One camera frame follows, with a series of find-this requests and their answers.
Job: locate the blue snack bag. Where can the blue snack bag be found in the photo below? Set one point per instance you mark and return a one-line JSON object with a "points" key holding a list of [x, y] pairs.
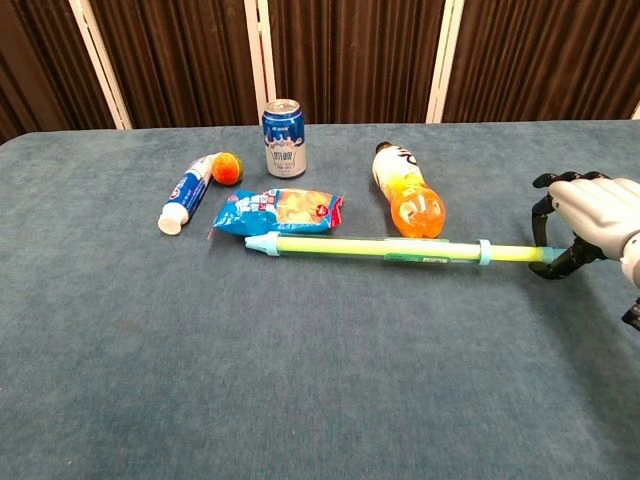
{"points": [[260, 212]]}

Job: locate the orange drink bottle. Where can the orange drink bottle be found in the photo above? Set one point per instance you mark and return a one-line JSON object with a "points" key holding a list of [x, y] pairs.
{"points": [[410, 195]]}

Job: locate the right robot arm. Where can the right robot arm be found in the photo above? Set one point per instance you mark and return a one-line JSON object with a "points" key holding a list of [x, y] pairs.
{"points": [[632, 272]]}

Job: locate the small orange ball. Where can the small orange ball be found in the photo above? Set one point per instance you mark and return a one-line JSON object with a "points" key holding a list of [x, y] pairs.
{"points": [[227, 169]]}

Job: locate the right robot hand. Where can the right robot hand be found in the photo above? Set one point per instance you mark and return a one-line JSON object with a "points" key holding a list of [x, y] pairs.
{"points": [[595, 210]]}

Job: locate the blue drink can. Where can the blue drink can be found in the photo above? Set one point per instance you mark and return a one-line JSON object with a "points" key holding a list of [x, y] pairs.
{"points": [[284, 142]]}

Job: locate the blue white toothpaste tube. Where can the blue white toothpaste tube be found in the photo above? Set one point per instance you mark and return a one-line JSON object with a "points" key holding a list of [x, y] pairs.
{"points": [[187, 192]]}

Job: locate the blue felt table cover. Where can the blue felt table cover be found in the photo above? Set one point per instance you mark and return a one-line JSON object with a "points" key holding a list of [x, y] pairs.
{"points": [[250, 375]]}

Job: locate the dark curtain partition panel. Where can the dark curtain partition panel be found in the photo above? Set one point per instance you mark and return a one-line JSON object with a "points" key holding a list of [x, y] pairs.
{"points": [[350, 55], [540, 55], [175, 60], [40, 65]]}

